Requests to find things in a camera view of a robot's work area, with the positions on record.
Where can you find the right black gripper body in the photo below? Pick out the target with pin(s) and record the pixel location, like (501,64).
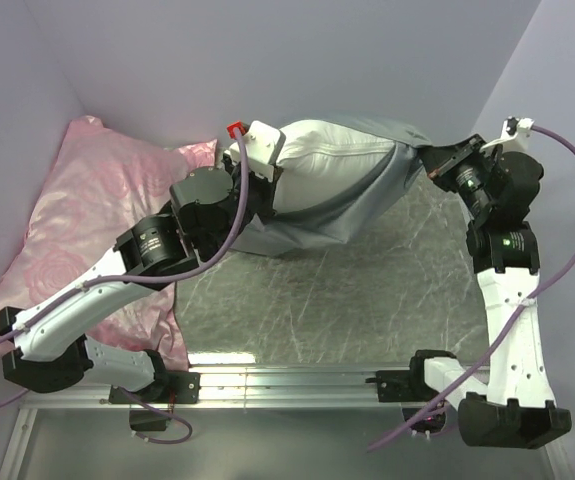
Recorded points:
(468,179)

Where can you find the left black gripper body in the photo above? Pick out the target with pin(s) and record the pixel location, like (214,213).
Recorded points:
(260,198)

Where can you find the grey pillowcase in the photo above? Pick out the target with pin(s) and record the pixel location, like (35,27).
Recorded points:
(341,219)

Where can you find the white pillow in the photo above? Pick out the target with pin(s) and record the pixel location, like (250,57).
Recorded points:
(321,160)

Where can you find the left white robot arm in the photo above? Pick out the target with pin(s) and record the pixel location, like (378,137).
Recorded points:
(52,349)

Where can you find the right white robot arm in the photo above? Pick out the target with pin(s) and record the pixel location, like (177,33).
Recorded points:
(516,407)

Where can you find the pink rose satin pillow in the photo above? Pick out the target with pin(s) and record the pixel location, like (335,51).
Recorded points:
(101,184)

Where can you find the right controller board with leds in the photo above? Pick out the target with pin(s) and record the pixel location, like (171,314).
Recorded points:
(435,423)

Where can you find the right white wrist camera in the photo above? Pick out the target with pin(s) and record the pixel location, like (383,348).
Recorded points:
(514,137)

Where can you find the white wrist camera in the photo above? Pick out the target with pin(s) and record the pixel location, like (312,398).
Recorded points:
(514,137)
(263,144)

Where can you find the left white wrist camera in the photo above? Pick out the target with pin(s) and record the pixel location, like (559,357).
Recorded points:
(263,144)

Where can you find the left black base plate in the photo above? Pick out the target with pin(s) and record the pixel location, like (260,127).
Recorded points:
(181,388)

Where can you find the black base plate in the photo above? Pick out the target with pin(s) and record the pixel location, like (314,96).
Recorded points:
(400,386)
(181,388)

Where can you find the aluminium front rail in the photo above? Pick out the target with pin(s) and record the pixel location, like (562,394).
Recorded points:
(287,387)

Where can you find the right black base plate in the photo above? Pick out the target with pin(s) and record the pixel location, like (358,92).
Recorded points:
(400,386)

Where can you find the black box under rail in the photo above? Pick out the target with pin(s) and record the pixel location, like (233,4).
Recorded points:
(146,421)

